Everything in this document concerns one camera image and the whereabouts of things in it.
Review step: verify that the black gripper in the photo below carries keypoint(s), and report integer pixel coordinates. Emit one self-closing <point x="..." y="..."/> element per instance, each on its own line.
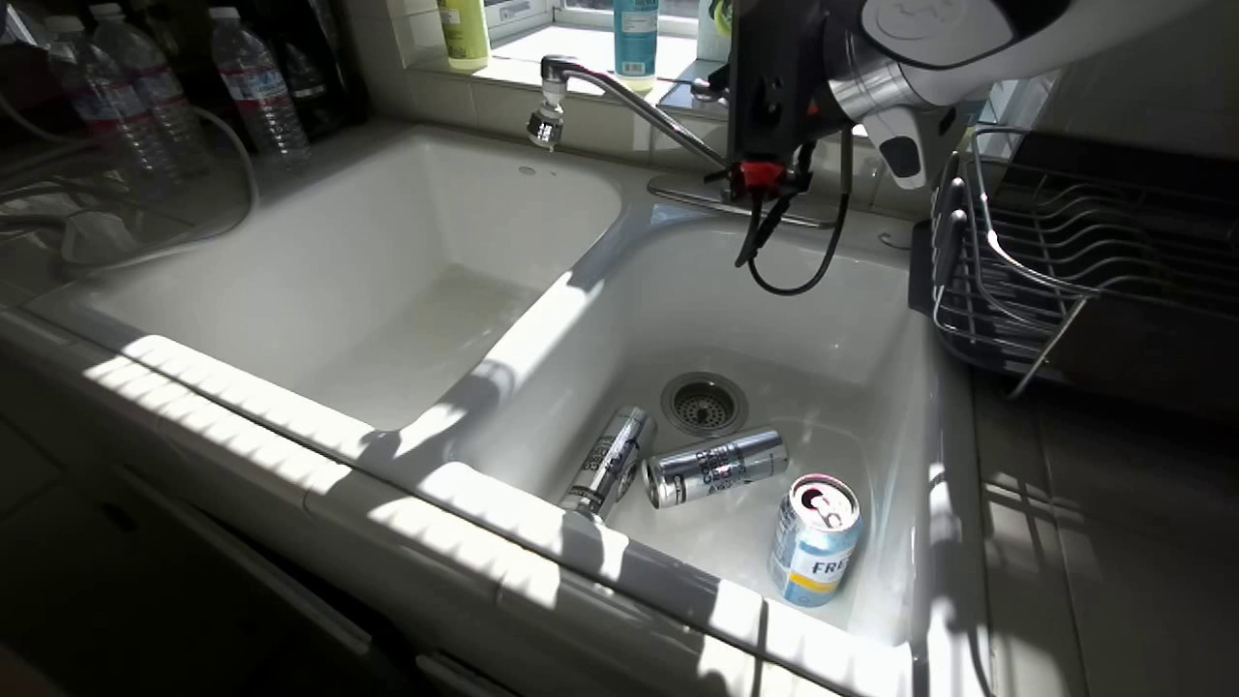
<point x="779" y="79"/>

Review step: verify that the black coffee maker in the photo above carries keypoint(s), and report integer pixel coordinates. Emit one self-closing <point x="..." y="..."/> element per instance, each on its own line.
<point x="195" y="53"/>

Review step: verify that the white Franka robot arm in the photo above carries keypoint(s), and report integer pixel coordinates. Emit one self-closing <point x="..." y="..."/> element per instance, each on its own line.
<point x="1030" y="32"/>

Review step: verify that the yellow-green dish soap bottle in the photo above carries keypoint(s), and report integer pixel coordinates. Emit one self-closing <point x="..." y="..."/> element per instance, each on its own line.
<point x="466" y="32"/>

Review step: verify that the white window frame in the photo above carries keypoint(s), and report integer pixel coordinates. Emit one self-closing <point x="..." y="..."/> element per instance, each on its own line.
<point x="544" y="18"/>

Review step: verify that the dark base cabinet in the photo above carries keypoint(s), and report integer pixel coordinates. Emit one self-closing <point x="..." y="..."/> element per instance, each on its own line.
<point x="130" y="583"/>

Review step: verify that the chrome faucet spout and base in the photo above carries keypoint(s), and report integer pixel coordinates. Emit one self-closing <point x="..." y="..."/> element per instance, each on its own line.
<point x="546" y="126"/>

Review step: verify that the blue and white drink can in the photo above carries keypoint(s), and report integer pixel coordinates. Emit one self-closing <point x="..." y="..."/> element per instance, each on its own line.
<point x="813" y="547"/>

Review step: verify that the silver drink can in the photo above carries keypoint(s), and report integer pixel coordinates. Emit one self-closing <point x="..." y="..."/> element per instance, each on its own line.
<point x="605" y="463"/>
<point x="719" y="467"/>

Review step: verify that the white double basin sink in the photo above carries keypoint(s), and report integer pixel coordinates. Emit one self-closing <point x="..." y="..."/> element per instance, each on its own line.
<point x="389" y="257"/>

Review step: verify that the clear plastic water bottle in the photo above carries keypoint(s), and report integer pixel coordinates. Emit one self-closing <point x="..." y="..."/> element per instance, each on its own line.
<point x="257" y="86"/>
<point x="73" y="90"/>
<point x="144" y="83"/>

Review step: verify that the white container green label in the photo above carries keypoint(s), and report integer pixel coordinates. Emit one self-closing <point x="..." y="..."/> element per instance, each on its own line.
<point x="713" y="24"/>

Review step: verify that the blue label pump soap bottle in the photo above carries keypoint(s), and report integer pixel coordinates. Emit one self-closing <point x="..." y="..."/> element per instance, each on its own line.
<point x="635" y="32"/>

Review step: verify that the metal sink drain strainer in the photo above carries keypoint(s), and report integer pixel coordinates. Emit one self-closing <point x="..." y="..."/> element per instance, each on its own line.
<point x="701" y="405"/>

